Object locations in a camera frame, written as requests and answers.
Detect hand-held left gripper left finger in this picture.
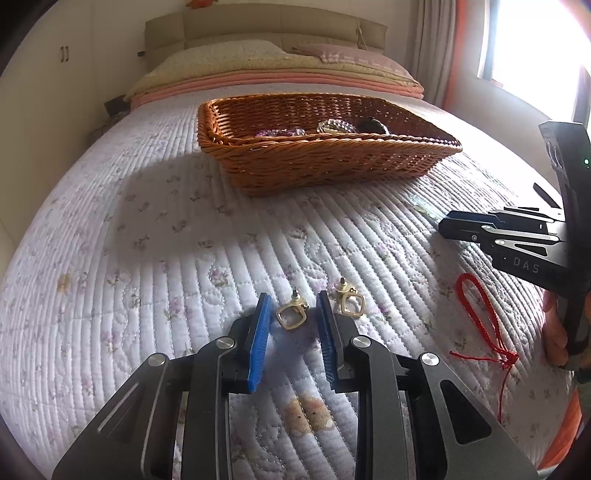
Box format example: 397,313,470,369
51,293,273,480

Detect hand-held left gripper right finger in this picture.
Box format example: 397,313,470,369
315,290,540,480

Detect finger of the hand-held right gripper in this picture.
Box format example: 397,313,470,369
438,219,561,246
447,209,550,227

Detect gold square earring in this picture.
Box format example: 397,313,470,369
276,288,309,332
333,278,366,319

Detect red cord bracelet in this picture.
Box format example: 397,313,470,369
450,272,520,402

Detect black wristwatch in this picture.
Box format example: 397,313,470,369
358,117,391,136

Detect brown wicker basket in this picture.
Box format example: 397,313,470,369
198,93,463,198

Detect clear bead bracelet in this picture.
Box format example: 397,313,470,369
316,119,356,134

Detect person's right hand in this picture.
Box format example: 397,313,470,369
542,293,570,367

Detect floral quilted bedspread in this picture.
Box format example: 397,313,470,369
0,90,583,480

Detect window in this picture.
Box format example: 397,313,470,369
475,0,591,125

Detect grey and orange curtain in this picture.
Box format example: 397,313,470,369
411,0,490,109

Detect pink pillow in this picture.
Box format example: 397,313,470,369
291,44,411,77

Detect orange cloth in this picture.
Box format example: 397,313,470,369
538,392,585,472

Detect cream folded blanket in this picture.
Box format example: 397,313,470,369
124,60,423,100

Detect salmon pink folded blanket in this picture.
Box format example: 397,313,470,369
129,74,424,109

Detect nightstand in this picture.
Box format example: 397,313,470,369
88,95,132,144

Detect cream floral pillow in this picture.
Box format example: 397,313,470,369
148,40,296,77

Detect beige padded headboard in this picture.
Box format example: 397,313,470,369
144,8,387,75

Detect white wardrobe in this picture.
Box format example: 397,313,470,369
0,0,148,259

